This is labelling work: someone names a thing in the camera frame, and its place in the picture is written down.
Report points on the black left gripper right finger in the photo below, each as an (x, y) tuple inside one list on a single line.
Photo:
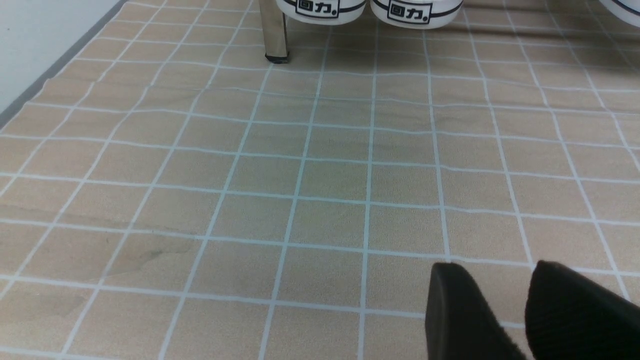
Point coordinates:
[(570, 317)]

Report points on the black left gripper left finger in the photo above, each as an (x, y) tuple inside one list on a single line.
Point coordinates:
[(459, 323)]

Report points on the silver metal shoe rack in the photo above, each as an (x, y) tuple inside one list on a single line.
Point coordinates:
[(274, 30)]

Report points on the navy slip-on shoe left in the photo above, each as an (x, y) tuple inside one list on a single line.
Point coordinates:
[(627, 11)]

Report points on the black canvas sneaker white laces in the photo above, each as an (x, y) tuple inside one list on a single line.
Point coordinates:
[(416, 14)]

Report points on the black canvas sneaker far left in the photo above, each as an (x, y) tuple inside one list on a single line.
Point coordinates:
[(323, 12)]

